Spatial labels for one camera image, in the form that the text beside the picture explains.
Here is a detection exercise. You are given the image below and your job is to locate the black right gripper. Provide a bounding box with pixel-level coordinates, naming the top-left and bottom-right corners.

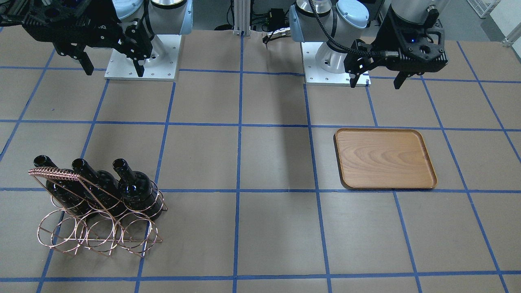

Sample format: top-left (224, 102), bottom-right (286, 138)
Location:
top-left (1, 0), bottom-right (153, 77)

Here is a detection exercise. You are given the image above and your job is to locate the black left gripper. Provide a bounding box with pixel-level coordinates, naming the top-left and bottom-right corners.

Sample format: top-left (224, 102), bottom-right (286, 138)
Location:
top-left (344, 4), bottom-right (449, 90)

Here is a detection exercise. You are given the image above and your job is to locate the dark wine bottle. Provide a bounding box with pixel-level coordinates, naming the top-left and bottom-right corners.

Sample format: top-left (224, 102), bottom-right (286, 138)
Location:
top-left (45, 179), bottom-right (95, 221)
top-left (71, 158), bottom-right (128, 218)
top-left (112, 158), bottom-right (163, 221)

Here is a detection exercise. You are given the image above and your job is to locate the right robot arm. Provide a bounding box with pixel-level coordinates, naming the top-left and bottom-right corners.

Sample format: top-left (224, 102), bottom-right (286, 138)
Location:
top-left (1, 0), bottom-right (193, 78)

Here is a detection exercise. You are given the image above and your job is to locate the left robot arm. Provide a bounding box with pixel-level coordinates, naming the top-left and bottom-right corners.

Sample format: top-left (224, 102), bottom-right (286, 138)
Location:
top-left (289, 0), bottom-right (449, 89)

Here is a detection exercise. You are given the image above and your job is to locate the wooden tray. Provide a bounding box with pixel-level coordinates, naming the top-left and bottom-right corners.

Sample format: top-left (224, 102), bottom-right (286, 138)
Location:
top-left (333, 128), bottom-right (438, 190)

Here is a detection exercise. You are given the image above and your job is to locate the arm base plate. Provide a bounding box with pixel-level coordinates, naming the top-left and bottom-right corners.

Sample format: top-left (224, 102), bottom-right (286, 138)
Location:
top-left (105, 35), bottom-right (184, 81)
top-left (301, 42), bottom-right (350, 87)

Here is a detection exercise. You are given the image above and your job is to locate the aluminium frame post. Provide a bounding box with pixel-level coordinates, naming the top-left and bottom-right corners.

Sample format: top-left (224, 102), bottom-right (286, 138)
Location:
top-left (233, 0), bottom-right (252, 38)

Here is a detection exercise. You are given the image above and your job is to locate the copper wire bottle basket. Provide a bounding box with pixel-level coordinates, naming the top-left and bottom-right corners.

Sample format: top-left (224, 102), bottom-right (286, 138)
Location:
top-left (28, 167), bottom-right (164, 258)

